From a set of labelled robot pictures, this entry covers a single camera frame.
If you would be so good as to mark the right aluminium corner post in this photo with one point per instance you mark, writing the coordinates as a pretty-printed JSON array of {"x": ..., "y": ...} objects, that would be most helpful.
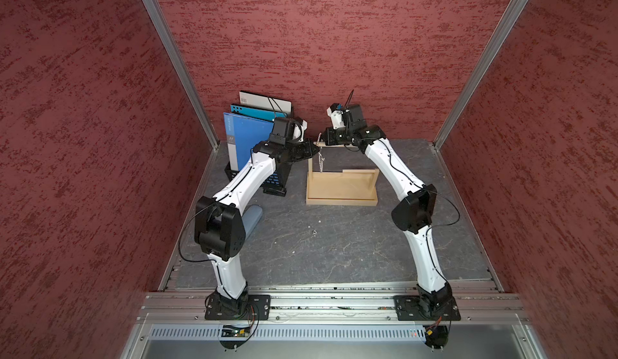
[{"x": 499, "y": 36}]

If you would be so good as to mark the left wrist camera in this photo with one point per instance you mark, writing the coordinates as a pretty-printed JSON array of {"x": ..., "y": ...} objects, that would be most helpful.
[{"x": 299, "y": 129}]

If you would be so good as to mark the white grey folder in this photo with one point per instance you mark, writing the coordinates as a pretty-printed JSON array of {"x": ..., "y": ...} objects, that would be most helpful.
[{"x": 265, "y": 102}]

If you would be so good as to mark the grey oval case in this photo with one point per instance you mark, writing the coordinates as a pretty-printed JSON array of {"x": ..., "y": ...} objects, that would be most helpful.
[{"x": 251, "y": 218}]

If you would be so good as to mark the wooden jewelry display stand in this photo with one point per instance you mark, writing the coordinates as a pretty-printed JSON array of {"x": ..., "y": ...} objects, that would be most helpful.
[{"x": 350, "y": 187}]

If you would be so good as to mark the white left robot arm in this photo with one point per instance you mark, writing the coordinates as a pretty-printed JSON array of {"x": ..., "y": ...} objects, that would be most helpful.
[{"x": 222, "y": 223}]

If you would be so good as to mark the left aluminium corner post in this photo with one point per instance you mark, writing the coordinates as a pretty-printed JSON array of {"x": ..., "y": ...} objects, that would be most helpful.
[{"x": 157, "y": 17}]

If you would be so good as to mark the black stapler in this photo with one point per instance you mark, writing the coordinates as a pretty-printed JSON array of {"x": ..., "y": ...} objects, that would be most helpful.
[{"x": 274, "y": 190}]

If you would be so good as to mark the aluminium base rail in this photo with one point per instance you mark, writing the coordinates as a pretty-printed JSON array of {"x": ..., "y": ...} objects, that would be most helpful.
[{"x": 359, "y": 312}]

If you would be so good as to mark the teal folder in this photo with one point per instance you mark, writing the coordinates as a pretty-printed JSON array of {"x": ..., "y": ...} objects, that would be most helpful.
[{"x": 256, "y": 113}]

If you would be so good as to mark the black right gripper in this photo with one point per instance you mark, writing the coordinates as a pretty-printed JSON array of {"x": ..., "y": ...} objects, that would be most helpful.
[{"x": 331, "y": 135}]

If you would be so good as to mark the blue folder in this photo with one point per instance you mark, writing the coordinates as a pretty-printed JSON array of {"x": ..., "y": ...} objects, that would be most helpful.
[{"x": 242, "y": 134}]

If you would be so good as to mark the aluminium corner post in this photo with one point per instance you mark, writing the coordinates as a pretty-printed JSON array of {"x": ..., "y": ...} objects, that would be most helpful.
[
  {"x": 157, "y": 17},
  {"x": 499, "y": 36}
]

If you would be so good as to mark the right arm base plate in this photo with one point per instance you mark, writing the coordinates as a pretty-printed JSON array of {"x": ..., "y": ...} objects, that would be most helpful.
[{"x": 417, "y": 308}]

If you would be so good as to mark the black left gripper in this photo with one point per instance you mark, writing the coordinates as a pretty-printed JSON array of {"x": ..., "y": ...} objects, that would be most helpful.
[{"x": 309, "y": 153}]

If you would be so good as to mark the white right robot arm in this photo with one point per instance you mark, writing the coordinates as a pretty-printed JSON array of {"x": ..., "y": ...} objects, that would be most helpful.
[{"x": 412, "y": 215}]

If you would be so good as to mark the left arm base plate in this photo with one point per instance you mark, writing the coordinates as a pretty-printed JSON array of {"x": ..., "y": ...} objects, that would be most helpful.
[{"x": 256, "y": 307}]

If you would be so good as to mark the black mesh file holder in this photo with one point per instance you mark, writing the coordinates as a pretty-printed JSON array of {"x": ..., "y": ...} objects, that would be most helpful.
[{"x": 266, "y": 160}]

